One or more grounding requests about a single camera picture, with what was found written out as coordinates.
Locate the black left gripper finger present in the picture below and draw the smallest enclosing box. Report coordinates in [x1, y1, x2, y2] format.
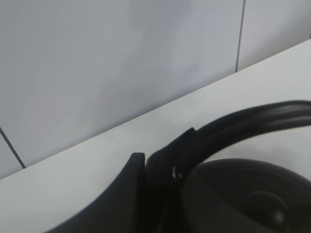
[49, 153, 145, 233]

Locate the black teapot kettle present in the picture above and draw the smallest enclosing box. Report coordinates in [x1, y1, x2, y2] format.
[145, 100, 311, 233]

